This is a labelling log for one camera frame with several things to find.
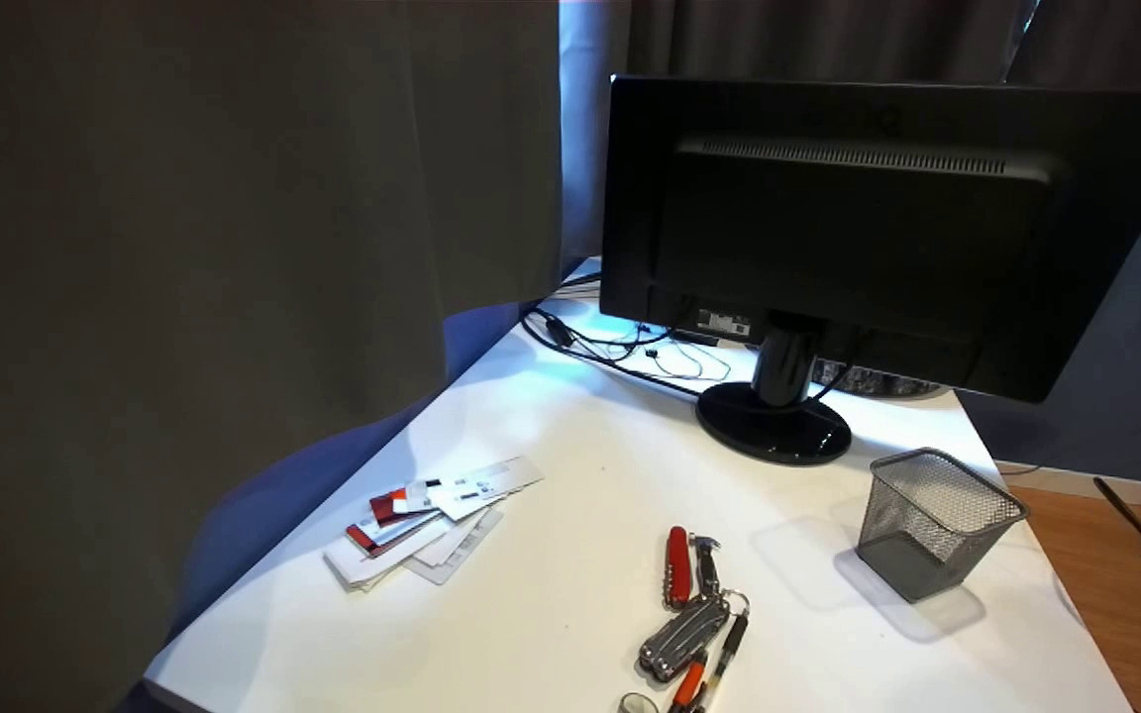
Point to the black marker pen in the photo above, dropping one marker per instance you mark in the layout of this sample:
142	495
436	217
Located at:
727	656

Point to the orange pen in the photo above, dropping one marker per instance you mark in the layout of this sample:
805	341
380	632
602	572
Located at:
685	685

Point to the grey mesh pen cup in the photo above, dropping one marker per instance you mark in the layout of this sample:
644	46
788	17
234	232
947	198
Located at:
937	510

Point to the white card with black marks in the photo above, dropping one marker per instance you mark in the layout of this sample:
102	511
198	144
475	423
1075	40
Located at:
486	486

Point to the pale translucent card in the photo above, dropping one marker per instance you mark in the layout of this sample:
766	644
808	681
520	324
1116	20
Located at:
454	549

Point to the red and white card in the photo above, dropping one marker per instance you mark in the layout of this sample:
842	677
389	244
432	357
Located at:
392	506

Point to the red pocket knife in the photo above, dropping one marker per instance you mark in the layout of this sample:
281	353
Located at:
680	565

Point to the blue fabric panel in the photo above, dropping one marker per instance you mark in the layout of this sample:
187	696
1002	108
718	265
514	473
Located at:
306	475

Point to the black monitor with round stand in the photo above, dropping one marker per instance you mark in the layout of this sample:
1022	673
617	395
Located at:
890	250

